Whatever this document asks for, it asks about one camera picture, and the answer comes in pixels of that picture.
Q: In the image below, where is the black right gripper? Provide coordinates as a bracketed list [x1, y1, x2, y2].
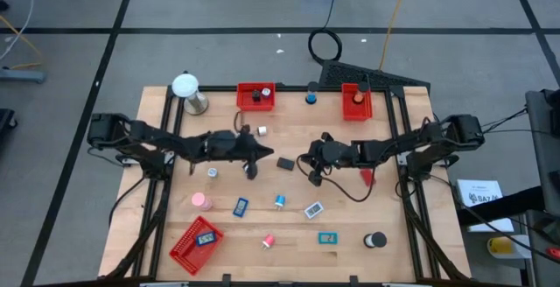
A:
[300, 132, 361, 187]

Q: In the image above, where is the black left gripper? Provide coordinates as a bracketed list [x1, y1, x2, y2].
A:
[218, 123, 275, 181]

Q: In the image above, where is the white digital clock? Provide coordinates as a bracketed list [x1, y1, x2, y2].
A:
[303, 200, 326, 221]

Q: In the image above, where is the blue hourglass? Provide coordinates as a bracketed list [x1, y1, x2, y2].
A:
[305, 80, 320, 106]

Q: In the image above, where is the blue digital clock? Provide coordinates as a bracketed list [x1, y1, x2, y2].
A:
[194, 231, 218, 248]
[232, 196, 250, 219]

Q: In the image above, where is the red digital clock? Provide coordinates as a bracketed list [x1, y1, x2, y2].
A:
[359, 168, 377, 188]

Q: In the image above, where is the black hourglass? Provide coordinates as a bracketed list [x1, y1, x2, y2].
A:
[363, 230, 389, 249]

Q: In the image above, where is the red plastic mesh basket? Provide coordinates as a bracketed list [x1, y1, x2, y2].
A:
[340, 82, 374, 123]
[235, 81, 277, 113]
[169, 215, 226, 277]

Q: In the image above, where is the pink hourglass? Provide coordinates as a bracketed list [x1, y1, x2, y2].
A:
[191, 192, 214, 212]

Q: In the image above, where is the teal digital clock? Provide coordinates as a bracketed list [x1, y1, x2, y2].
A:
[317, 231, 340, 246]

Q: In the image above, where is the black perforated panel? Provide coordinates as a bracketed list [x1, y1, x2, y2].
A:
[318, 59, 432, 92]

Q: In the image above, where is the white mushroom table lamp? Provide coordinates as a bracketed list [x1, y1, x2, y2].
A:
[171, 71, 210, 116]

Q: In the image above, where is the white cardboard box with logo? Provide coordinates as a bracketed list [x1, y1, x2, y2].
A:
[455, 178, 516, 234]

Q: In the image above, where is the black bar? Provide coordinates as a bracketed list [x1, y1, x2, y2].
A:
[457, 185, 548, 228]

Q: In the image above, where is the yellow tape roll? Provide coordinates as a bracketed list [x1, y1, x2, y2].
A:
[486, 234, 534, 261]

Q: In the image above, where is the grey equipment cart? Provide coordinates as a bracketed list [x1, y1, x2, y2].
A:
[523, 87, 560, 287]

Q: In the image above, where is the grey stand foot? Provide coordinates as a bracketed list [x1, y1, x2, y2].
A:
[0, 67, 48, 84]

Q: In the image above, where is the black object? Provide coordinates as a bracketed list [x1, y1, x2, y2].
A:
[0, 108, 19, 131]

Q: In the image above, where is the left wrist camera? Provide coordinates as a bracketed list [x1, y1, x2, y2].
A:
[226, 130, 249, 149]

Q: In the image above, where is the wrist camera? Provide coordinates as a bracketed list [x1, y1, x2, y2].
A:
[226, 130, 249, 149]
[331, 141, 354, 163]

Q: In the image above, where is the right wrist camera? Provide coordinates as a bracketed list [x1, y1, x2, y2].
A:
[331, 141, 354, 163]

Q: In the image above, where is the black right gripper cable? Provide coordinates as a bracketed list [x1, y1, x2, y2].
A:
[296, 153, 378, 204]

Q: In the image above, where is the black aluminium table frame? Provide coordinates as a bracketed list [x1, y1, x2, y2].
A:
[98, 83, 473, 287]

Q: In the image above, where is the black hanging cable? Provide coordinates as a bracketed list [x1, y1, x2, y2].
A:
[307, 0, 344, 67]

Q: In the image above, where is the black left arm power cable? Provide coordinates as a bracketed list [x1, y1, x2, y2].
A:
[108, 175, 148, 227]

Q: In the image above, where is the yellow hanging cable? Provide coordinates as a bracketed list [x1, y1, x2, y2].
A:
[378, 0, 415, 72]

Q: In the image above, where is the yellow floor cable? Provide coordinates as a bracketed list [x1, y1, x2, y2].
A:
[0, 14, 44, 70]

